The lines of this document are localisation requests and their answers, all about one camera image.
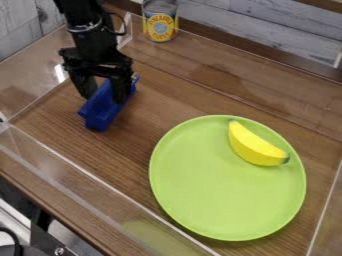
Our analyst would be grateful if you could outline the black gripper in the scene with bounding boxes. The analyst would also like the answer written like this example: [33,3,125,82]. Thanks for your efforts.
[59,26,133,104]

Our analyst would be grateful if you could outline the blue plastic block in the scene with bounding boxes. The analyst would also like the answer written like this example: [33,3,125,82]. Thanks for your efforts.
[77,74,140,131]

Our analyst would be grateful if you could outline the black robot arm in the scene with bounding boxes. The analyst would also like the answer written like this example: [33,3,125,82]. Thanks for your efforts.
[53,0,133,104]

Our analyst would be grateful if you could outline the green round plate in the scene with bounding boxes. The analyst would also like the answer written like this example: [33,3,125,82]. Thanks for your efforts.
[148,115,307,241]

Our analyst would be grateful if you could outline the yellow labelled tin can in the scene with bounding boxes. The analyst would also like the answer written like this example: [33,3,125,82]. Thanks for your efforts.
[141,0,179,43]

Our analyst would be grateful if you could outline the clear acrylic tray walls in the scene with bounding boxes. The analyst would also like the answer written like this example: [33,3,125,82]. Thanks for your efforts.
[0,16,342,256]

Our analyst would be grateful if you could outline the yellow half-round block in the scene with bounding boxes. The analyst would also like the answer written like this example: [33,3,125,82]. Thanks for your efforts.
[227,120,290,166]

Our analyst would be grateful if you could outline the black metal stand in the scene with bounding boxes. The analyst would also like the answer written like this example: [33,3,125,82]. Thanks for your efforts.
[29,207,77,256]

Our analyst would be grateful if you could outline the black cable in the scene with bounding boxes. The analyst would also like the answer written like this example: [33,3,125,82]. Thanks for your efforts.
[0,227,22,256]

